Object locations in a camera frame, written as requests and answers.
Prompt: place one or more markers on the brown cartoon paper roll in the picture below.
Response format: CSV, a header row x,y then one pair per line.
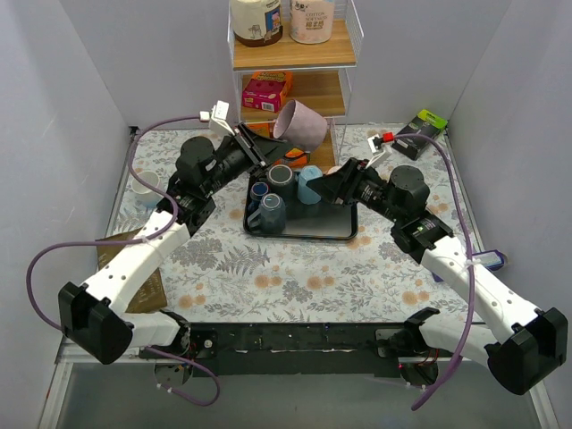
x,y
256,23

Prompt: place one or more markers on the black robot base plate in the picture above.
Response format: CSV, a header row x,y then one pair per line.
x,y
378,349

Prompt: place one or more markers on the dark grey mug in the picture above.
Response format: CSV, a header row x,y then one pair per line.
x,y
282,181

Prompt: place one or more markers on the orange green sponge pack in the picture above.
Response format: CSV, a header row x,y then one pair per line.
x,y
297,157

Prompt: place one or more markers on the brown paper bag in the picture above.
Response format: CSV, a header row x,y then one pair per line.
x,y
150,296

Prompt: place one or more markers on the white and blue mug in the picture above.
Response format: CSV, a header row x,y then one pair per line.
x,y
143,194

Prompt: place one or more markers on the navy blue mug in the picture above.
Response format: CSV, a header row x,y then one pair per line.
x,y
257,192

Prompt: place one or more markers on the slate blue mug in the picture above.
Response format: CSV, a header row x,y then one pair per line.
x,y
270,215

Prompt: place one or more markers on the pink cotton tissue roll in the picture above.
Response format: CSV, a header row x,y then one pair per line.
x,y
311,21

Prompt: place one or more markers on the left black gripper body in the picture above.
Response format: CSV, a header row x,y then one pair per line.
x,y
252,147

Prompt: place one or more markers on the black serving tray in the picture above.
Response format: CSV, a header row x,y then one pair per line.
x,y
320,221

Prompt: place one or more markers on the pink orange sponge box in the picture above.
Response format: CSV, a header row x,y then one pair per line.
x,y
267,90

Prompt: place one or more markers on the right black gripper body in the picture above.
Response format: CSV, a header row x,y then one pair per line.
x,y
349,180

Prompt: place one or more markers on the pink mug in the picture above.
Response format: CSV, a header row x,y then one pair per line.
x,y
334,169

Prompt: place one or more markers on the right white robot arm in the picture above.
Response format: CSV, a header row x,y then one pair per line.
x,y
519,343

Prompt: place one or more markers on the light blue faceted mug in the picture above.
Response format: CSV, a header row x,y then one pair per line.
x,y
306,195

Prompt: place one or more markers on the lavender purple mug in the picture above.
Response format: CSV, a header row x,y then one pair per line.
x,y
301,126

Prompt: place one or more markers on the purple white box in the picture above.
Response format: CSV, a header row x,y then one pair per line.
x,y
493,260

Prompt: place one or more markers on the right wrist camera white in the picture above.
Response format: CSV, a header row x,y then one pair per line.
x,y
380,146

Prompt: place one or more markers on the yellow sponge box left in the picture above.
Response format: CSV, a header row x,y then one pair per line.
x,y
264,129

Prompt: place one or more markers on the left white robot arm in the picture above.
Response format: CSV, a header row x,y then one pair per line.
x,y
94,315

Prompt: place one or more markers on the black green razor box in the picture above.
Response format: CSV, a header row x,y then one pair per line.
x,y
412,140

